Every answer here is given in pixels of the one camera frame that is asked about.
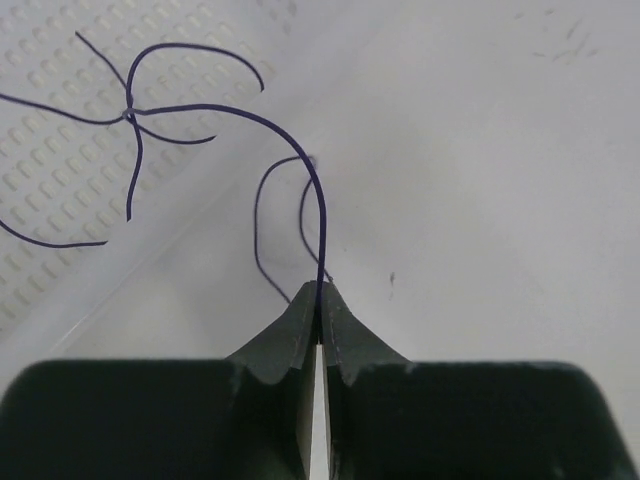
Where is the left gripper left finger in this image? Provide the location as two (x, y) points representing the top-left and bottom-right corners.
(1, 282), (317, 479)

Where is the purple cable bundle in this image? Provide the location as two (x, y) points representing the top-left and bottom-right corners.
(0, 30), (334, 321)

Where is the white basket at left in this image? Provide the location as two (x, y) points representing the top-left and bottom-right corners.
(1, 1), (348, 363)

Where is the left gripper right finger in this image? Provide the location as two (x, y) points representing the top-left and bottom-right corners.
(320, 284), (639, 479)

